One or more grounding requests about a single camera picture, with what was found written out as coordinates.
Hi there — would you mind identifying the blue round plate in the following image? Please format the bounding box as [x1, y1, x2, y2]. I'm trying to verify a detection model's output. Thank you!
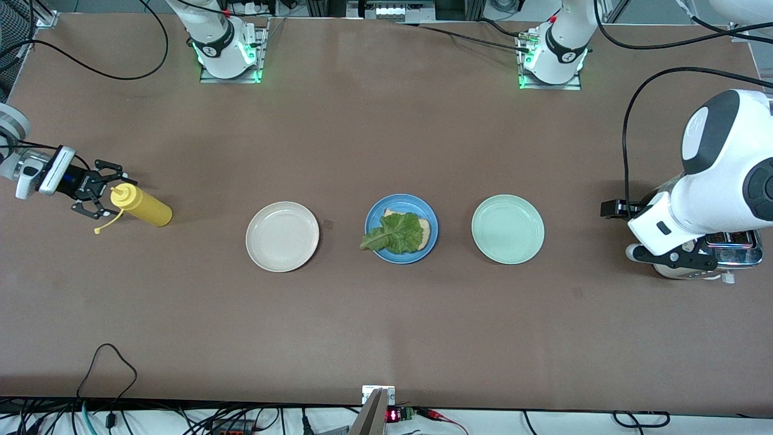
[365, 193, 440, 265]

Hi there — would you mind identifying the green lettuce leaf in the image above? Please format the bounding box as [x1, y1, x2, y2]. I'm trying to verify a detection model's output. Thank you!
[360, 211, 423, 255]

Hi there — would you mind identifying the toasted white bread slice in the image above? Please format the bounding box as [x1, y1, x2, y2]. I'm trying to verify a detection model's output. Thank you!
[383, 208, 431, 251]

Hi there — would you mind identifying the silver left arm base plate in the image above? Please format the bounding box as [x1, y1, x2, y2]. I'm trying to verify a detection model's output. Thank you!
[516, 27, 583, 91]

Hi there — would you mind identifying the black looped table cable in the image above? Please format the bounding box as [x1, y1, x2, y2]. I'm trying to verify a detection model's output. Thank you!
[75, 343, 138, 417]

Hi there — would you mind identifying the white equipment box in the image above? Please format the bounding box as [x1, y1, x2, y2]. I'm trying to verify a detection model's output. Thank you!
[347, 0, 435, 22]

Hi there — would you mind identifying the thin black cable across table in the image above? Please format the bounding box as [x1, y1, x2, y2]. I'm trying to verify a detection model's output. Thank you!
[396, 21, 535, 55]

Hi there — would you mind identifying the yellow squeeze sauce bottle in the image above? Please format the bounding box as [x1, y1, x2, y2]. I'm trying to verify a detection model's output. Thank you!
[94, 183, 173, 235]

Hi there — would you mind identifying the red wire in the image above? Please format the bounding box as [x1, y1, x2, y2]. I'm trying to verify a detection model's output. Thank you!
[417, 408, 470, 435]

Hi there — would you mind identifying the beige chrome two-slot toaster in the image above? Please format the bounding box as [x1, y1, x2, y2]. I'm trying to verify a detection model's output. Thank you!
[642, 175, 765, 285]

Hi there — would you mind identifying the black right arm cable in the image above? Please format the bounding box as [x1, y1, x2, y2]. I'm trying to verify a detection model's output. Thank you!
[0, 0, 168, 152]

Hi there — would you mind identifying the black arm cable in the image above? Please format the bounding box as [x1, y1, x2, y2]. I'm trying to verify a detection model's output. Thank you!
[0, 0, 168, 152]
[595, 0, 773, 205]

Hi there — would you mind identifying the black coiled floor cable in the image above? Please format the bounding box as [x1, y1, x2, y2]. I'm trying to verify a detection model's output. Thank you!
[612, 411, 672, 428]

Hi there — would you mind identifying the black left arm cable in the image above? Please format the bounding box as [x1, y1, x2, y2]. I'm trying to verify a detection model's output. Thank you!
[595, 0, 773, 205]

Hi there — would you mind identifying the grey wedge-shaped stand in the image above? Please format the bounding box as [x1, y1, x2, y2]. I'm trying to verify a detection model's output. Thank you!
[349, 388, 389, 435]

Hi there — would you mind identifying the checked black white fabric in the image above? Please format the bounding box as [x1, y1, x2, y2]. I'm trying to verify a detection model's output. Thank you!
[0, 0, 34, 103]

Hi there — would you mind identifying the pale green round plate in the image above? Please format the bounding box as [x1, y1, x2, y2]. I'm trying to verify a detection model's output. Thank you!
[471, 194, 545, 265]

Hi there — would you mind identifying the beige round plate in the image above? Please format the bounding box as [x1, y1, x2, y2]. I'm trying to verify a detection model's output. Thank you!
[245, 201, 321, 273]

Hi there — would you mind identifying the small white edge bracket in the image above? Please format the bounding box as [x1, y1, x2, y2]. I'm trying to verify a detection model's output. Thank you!
[361, 385, 396, 405]

